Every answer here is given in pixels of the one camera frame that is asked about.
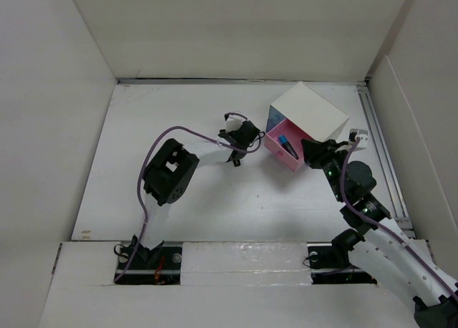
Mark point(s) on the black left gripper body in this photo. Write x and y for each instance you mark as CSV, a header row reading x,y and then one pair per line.
x,y
224,132

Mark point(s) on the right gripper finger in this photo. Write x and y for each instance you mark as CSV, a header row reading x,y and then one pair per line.
x,y
331,146
314,153

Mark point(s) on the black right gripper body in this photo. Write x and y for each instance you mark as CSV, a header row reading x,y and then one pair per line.
x,y
333,169

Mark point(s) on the pink drawer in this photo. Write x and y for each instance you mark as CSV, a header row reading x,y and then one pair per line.
x,y
294,135

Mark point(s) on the dark blue drawer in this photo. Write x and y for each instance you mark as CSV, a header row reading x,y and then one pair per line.
x,y
270,124

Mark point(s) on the small black object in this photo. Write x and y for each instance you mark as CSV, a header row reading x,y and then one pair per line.
x,y
287,146

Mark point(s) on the light blue drawer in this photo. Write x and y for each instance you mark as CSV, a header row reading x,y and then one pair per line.
x,y
275,115

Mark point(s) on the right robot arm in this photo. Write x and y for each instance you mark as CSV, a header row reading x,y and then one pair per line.
x,y
374,242

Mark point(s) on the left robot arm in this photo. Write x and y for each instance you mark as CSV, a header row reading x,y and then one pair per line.
x,y
171,163

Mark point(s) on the white drawer cabinet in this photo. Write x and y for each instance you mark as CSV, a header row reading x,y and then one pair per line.
x,y
312,113

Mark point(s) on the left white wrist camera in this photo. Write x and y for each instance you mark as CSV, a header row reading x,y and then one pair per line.
x,y
233,121

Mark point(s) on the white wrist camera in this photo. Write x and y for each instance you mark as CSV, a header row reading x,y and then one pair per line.
x,y
359,136
233,121

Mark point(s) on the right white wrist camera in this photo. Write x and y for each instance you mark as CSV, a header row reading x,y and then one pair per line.
x,y
359,136

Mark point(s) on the aluminium rail right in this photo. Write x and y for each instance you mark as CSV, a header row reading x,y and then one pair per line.
x,y
390,178

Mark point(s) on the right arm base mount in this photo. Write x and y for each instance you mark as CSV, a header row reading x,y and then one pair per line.
x,y
329,261

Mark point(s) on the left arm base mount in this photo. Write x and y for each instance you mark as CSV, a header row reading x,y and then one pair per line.
x,y
158,266

